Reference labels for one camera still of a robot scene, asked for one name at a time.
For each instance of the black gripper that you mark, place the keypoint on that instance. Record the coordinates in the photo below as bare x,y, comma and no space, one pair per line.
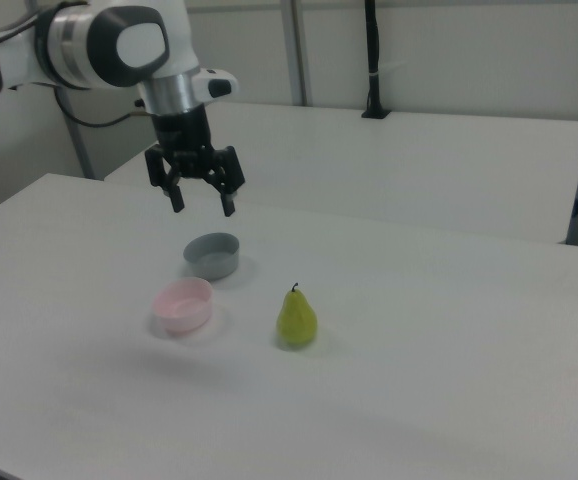
184,135

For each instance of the green pear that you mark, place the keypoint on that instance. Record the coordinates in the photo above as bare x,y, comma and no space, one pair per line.
296,322

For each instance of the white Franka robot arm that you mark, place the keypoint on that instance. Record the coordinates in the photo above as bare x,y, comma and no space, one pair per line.
139,45

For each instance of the grey plastic bowl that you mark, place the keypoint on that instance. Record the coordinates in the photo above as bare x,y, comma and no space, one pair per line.
214,260

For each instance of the pink plastic bowl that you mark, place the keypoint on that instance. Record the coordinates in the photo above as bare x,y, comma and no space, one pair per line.
181,307

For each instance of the white side table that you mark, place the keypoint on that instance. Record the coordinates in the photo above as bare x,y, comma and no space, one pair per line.
394,165

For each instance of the black pole with clamp base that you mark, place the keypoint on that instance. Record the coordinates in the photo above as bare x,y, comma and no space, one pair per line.
373,60

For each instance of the grey metal frame post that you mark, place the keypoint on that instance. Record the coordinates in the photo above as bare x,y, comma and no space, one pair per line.
81,145

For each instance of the white partition frame post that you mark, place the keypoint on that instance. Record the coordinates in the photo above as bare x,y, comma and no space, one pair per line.
296,50

